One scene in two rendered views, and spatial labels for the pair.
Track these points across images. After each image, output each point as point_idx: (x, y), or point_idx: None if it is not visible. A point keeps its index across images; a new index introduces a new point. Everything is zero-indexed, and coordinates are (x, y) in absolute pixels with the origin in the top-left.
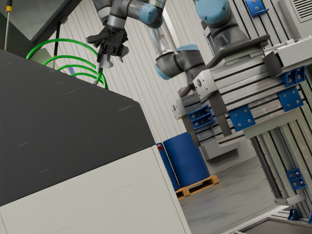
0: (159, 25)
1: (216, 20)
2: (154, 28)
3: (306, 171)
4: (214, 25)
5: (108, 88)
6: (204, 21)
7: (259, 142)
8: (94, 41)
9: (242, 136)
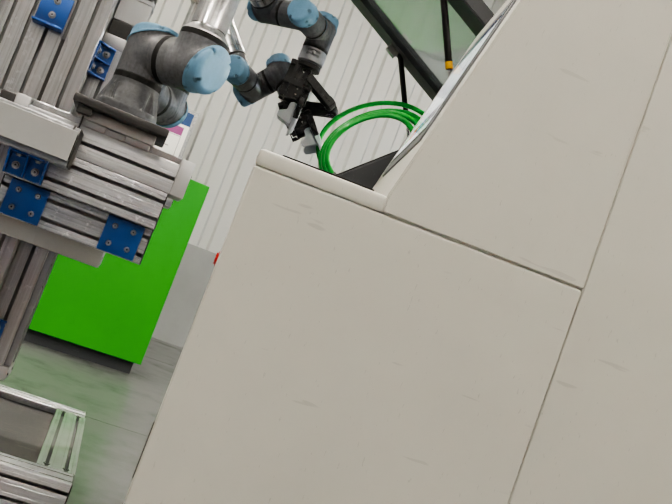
0: (228, 81)
1: (162, 126)
2: (234, 81)
3: None
4: (159, 120)
5: (321, 157)
6: (174, 123)
7: (53, 264)
8: (325, 116)
9: (102, 259)
